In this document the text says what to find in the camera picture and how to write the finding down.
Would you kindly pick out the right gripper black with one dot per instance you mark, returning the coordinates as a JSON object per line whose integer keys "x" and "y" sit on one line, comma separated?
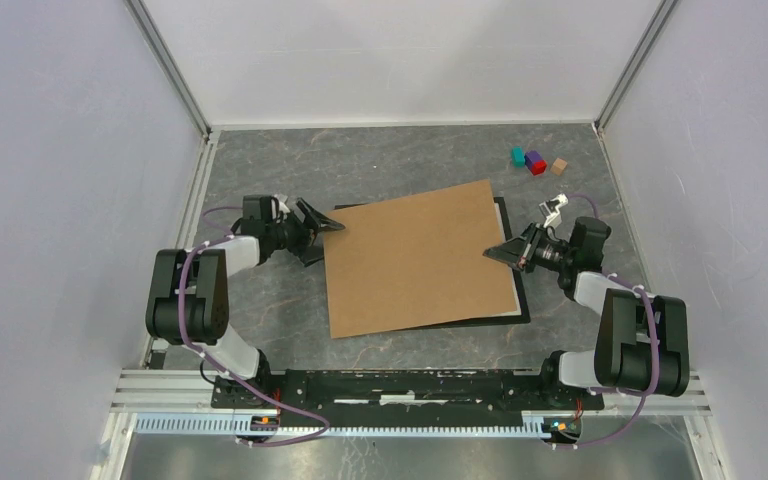
{"x": 520, "y": 253}

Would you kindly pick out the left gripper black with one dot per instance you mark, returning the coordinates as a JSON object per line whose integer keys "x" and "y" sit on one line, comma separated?
{"x": 309, "y": 254}

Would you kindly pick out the brown backing board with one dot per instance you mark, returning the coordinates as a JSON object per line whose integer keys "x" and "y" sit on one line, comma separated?
{"x": 417, "y": 258}

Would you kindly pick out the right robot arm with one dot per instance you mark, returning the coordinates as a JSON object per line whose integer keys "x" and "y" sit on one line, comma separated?
{"x": 642, "y": 343}

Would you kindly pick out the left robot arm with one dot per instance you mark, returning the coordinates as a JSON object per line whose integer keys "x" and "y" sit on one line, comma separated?
{"x": 188, "y": 303}

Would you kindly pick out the red cube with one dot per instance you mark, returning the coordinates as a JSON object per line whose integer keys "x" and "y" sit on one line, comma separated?
{"x": 538, "y": 167}

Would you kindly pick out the tan wooden cube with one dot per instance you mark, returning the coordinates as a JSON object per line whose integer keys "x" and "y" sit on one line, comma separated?
{"x": 558, "y": 166}

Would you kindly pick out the purple cube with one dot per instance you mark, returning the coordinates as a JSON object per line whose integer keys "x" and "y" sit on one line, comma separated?
{"x": 532, "y": 156}

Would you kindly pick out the teal cube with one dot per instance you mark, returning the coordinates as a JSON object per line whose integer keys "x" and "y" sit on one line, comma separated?
{"x": 518, "y": 158}

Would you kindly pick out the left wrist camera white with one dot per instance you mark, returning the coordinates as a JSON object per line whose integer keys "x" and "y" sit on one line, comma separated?
{"x": 280, "y": 206}

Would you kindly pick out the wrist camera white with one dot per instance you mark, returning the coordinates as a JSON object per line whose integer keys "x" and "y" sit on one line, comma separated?
{"x": 280, "y": 206}
{"x": 551, "y": 211}

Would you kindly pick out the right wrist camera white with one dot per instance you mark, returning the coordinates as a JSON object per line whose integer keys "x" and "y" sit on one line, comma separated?
{"x": 551, "y": 211}

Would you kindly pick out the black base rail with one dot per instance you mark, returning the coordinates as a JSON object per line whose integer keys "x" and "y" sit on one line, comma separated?
{"x": 420, "y": 398}

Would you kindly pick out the aluminium frame rails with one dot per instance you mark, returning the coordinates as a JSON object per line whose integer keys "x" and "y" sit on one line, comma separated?
{"x": 174, "y": 402}

